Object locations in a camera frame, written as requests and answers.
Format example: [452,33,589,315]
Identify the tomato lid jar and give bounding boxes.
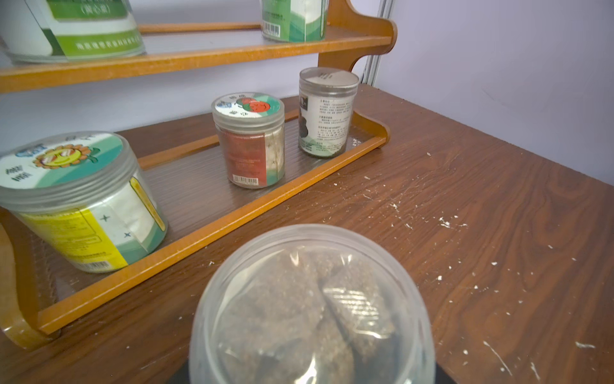
[212,92,286,189]

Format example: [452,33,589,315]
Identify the clear cup yellow seeds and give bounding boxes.
[188,224,436,383]

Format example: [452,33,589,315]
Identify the green tree lid jar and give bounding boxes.
[260,0,329,43]

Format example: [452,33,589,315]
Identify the sunflower lid jar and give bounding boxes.
[1,131,169,274]

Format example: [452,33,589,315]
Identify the white green Ideal jar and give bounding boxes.
[1,0,146,63]

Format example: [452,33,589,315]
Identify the white lid text jar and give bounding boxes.
[298,67,360,158]

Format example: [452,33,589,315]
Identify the wooden three-tier shelf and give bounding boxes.
[1,1,398,350]

